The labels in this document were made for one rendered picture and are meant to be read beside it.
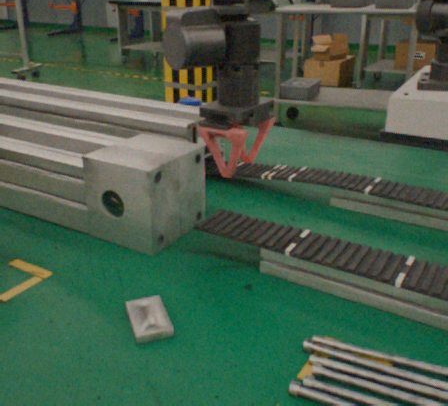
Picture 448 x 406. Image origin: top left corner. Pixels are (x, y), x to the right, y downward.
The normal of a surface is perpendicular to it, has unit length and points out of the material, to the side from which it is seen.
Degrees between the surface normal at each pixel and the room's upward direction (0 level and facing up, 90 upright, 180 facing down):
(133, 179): 90
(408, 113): 90
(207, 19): 91
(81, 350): 0
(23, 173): 90
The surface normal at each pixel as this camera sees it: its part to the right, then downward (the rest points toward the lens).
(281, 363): 0.00, -0.93
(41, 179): -0.52, 0.30
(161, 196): 0.85, 0.18
